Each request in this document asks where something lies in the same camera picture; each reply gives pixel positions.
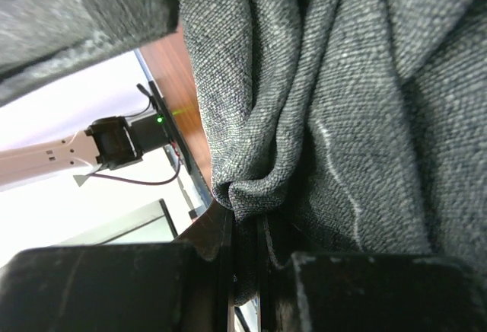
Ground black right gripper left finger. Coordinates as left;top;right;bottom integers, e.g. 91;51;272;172
1;204;233;331

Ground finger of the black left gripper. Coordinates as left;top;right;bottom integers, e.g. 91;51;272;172
1;0;179;105

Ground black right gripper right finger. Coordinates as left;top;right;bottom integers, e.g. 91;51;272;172
257;219;486;331

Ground grey cloth napkin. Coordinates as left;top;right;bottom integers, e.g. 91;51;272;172
179;0;486;305

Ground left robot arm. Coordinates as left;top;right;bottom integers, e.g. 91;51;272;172
1;0;179;188

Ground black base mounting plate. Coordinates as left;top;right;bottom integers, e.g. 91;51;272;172
131;81;212;211

